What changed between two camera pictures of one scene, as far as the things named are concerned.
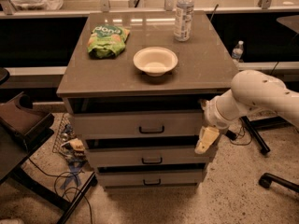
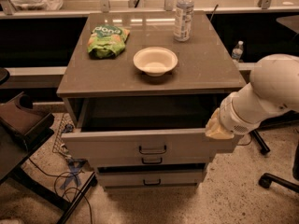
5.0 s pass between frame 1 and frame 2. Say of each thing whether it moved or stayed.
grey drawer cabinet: stayed
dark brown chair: stayed
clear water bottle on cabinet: stayed
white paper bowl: stayed
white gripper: moved
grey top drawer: moved
